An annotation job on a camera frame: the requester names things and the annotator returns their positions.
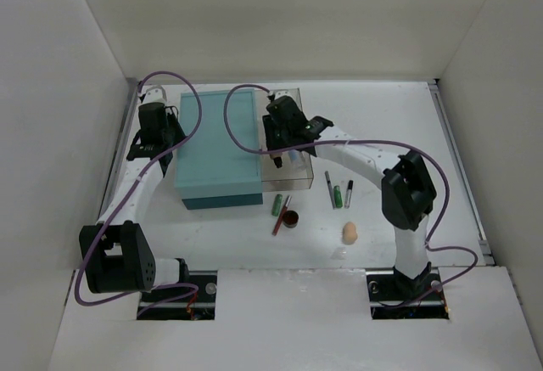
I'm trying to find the beige foundation bottle black cap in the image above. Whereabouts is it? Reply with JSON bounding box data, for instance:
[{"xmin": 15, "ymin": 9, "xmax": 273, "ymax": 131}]
[{"xmin": 270, "ymin": 152, "xmax": 283, "ymax": 169}]

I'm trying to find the clear plastic bottle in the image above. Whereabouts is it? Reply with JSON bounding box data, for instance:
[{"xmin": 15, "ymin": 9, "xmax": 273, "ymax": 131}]
[{"xmin": 288, "ymin": 150, "xmax": 305, "ymax": 171}]

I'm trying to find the brown round jar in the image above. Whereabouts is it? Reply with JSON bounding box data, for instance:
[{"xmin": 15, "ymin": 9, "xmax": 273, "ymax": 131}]
[{"xmin": 283, "ymin": 211, "xmax": 299, "ymax": 229}]

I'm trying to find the beige makeup sponge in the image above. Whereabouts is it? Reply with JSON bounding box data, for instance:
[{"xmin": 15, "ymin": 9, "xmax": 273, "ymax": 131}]
[{"xmin": 342, "ymin": 222, "xmax": 358, "ymax": 245}]

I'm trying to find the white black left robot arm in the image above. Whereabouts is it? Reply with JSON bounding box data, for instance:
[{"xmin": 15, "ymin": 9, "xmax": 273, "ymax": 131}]
[{"xmin": 79, "ymin": 100, "xmax": 191, "ymax": 302}]

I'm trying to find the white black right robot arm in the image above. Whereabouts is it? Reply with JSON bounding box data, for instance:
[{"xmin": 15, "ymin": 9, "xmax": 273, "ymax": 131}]
[{"xmin": 262, "ymin": 92, "xmax": 437, "ymax": 300}]

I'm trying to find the teal makeup box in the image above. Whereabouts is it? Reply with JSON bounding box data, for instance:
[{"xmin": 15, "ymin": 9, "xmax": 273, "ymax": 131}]
[{"xmin": 174, "ymin": 89, "xmax": 263, "ymax": 210}]

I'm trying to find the red makeup pencil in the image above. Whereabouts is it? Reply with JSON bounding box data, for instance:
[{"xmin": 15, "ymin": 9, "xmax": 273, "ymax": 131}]
[{"xmin": 271, "ymin": 195, "xmax": 292, "ymax": 236}]

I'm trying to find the clear acrylic drawer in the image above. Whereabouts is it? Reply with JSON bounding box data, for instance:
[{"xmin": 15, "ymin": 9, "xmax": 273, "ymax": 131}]
[{"xmin": 255, "ymin": 90, "xmax": 314, "ymax": 193}]

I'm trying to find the grey eyeliner pencil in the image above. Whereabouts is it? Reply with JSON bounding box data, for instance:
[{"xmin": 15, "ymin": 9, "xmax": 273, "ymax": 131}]
[{"xmin": 324, "ymin": 171, "xmax": 336, "ymax": 209}]

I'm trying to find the green tube left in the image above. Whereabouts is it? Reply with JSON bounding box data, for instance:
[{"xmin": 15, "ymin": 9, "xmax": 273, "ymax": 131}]
[{"xmin": 271, "ymin": 194, "xmax": 283, "ymax": 216}]

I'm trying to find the green tube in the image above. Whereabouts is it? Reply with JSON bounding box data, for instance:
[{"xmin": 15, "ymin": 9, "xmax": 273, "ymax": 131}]
[
  {"xmin": 271, "ymin": 194, "xmax": 283, "ymax": 216},
  {"xmin": 333, "ymin": 185, "xmax": 343, "ymax": 209}
]

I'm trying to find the green tube right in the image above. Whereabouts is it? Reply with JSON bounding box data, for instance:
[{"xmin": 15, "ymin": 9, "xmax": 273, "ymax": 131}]
[{"xmin": 333, "ymin": 185, "xmax": 343, "ymax": 209}]

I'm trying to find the black silver mascara pen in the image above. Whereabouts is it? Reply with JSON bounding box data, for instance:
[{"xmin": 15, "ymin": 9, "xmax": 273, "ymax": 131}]
[{"xmin": 344, "ymin": 180, "xmax": 354, "ymax": 208}]

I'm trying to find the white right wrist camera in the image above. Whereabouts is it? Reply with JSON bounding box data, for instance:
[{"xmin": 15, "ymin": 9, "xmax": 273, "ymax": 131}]
[{"xmin": 266, "ymin": 90, "xmax": 290, "ymax": 102}]

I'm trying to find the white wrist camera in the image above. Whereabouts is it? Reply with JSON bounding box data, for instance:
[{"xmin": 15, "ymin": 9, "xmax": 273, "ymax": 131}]
[
  {"xmin": 139, "ymin": 85, "xmax": 167, "ymax": 104},
  {"xmin": 266, "ymin": 90, "xmax": 290, "ymax": 102}
]

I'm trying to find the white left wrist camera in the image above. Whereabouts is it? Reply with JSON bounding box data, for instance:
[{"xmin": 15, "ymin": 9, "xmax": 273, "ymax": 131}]
[{"xmin": 139, "ymin": 85, "xmax": 167, "ymax": 104}]

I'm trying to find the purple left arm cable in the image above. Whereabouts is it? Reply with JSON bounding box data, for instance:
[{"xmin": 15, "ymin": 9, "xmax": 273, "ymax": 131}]
[{"xmin": 74, "ymin": 71, "xmax": 202, "ymax": 320}]

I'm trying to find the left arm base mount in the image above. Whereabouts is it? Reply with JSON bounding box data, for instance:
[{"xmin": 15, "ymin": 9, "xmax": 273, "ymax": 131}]
[{"xmin": 136, "ymin": 271, "xmax": 218, "ymax": 321}]

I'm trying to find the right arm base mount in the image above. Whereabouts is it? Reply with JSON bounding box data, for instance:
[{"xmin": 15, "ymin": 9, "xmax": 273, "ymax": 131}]
[{"xmin": 366, "ymin": 268, "xmax": 450, "ymax": 320}]

